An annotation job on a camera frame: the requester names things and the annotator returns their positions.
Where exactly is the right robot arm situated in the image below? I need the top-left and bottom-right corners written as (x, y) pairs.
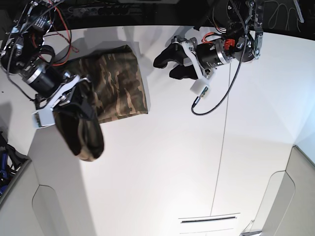
top-left (0, 1), bottom-right (148, 128)

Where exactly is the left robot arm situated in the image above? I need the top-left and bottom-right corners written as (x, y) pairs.
top-left (153, 0), bottom-right (266, 80)

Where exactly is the blue and black clutter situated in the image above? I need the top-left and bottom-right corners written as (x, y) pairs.
top-left (0, 131), bottom-right (31, 201)

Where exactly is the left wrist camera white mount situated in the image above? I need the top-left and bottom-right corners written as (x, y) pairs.
top-left (177, 40), bottom-right (214, 99)

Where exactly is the black braided camera cable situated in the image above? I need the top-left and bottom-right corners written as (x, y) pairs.
top-left (191, 14), bottom-right (249, 116)

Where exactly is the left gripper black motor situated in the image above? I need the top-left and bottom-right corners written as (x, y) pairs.
top-left (153, 35), bottom-right (231, 80)

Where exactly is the camouflage T-shirt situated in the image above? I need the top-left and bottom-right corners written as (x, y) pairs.
top-left (54, 45), bottom-right (148, 162)

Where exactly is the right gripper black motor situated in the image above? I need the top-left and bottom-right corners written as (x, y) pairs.
top-left (23, 66), bottom-right (96, 120)

